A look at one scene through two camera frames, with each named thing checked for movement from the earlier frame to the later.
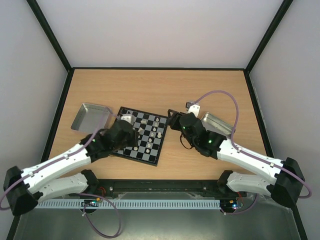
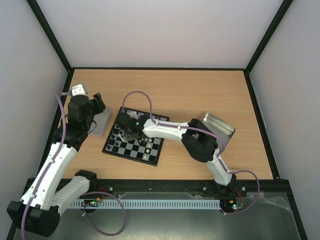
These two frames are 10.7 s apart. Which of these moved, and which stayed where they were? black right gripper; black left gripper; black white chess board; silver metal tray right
Moved: black left gripper; black right gripper
Stayed: silver metal tray right; black white chess board
